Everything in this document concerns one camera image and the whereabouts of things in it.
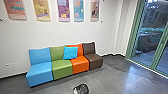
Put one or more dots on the brown sofa seat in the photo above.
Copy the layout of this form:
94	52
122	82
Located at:
94	60

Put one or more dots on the purple wall poster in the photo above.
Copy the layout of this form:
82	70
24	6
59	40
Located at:
63	10

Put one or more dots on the light blue wall poster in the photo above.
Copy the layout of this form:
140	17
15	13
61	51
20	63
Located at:
78	10

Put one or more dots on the grey translucent trash bag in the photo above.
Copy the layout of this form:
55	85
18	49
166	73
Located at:
81	89

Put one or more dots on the green framed glass wall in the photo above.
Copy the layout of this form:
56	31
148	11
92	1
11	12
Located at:
133	33

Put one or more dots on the beige narrow wall poster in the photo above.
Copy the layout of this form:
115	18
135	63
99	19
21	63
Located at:
95	10

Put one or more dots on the blue square cushion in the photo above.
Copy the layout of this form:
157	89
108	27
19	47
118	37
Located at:
70	53

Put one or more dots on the green sofa seat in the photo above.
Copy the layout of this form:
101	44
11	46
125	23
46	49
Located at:
61	68

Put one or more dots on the orange sofa seat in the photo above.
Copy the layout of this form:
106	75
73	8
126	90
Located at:
80	63

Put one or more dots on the blue sofa seat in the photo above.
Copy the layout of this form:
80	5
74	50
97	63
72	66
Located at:
39	71

